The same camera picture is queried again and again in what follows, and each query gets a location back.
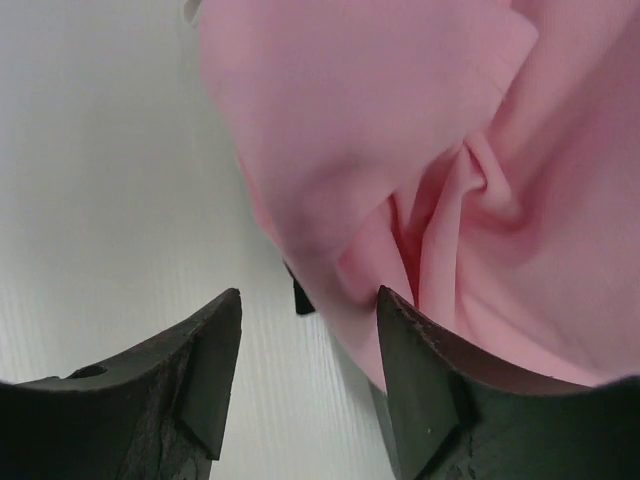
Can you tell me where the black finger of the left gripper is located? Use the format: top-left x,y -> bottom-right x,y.
285,264 -> 315,315

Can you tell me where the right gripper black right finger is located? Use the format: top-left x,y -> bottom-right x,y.
375,287 -> 639,479

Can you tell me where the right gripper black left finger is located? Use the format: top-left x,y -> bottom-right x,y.
1,288 -> 242,479

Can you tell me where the pink t shirt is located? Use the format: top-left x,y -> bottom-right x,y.
199,1 -> 639,393

